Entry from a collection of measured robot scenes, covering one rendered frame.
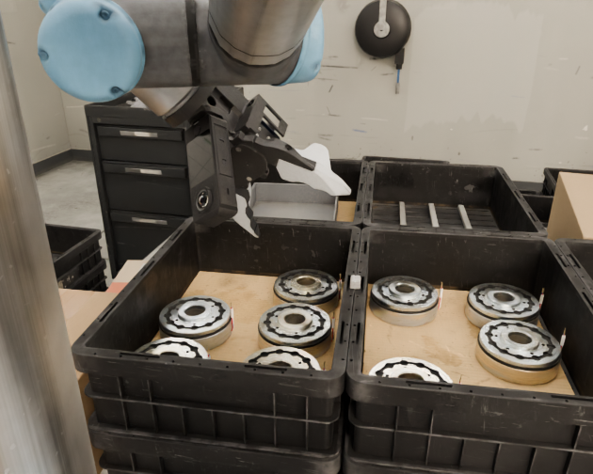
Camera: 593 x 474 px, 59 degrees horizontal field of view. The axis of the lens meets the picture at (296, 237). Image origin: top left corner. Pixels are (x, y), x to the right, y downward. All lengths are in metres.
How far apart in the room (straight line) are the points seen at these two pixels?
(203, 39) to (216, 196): 0.16
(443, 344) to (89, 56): 0.58
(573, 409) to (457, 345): 0.25
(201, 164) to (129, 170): 1.69
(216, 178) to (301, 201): 0.73
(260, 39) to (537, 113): 3.68
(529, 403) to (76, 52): 0.49
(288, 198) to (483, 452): 0.80
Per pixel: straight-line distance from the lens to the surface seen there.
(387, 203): 1.28
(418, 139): 3.98
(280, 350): 0.70
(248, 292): 0.89
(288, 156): 0.57
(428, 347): 0.78
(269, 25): 0.34
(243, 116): 0.61
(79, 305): 0.85
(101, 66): 0.43
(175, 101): 0.56
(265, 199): 1.26
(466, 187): 1.29
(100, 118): 2.25
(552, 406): 0.57
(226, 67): 0.45
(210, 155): 0.55
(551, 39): 3.94
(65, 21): 0.43
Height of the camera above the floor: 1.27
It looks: 24 degrees down
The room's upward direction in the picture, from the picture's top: straight up
